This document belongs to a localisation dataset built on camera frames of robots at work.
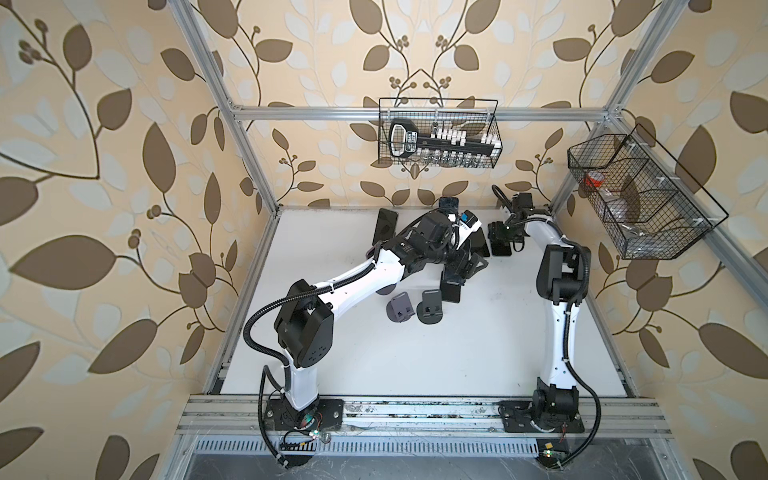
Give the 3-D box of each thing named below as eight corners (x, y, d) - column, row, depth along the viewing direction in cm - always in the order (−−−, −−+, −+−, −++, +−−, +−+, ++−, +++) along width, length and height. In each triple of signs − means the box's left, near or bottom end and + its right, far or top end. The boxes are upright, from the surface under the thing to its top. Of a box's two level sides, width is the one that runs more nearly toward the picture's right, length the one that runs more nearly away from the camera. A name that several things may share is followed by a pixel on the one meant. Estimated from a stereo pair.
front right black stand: (416, 323, 92) (418, 309, 85) (416, 304, 96) (417, 289, 89) (440, 323, 92) (443, 309, 85) (438, 304, 96) (441, 289, 89)
